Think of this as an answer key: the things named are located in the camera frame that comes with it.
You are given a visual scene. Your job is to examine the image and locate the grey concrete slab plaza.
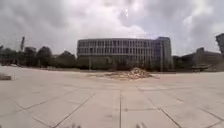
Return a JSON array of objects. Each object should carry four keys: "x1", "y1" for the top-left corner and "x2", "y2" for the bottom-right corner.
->
[{"x1": 0, "y1": 65, "x2": 224, "y2": 128}]

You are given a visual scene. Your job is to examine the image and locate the pile of rubble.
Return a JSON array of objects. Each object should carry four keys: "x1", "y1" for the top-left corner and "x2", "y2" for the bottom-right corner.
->
[{"x1": 105, "y1": 67, "x2": 155, "y2": 80}]

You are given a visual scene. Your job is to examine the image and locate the low concrete block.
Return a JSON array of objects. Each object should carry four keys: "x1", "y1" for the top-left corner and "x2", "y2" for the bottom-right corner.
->
[{"x1": 0, "y1": 74, "x2": 13, "y2": 81}]

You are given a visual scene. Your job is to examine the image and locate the row of trees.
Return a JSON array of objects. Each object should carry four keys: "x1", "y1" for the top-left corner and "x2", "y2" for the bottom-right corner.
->
[{"x1": 0, "y1": 45, "x2": 174, "y2": 72}]

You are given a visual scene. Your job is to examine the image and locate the robot's own part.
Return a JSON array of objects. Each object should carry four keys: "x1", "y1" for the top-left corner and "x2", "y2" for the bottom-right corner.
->
[{"x1": 135, "y1": 122, "x2": 148, "y2": 128}]

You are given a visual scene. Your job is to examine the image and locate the low dark building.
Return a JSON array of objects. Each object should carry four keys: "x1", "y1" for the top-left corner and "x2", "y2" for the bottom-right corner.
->
[{"x1": 173, "y1": 47, "x2": 224, "y2": 72}]

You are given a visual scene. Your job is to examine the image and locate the long curved grey building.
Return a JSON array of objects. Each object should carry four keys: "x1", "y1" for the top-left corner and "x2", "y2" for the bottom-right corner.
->
[{"x1": 76, "y1": 36, "x2": 173, "y2": 68}]

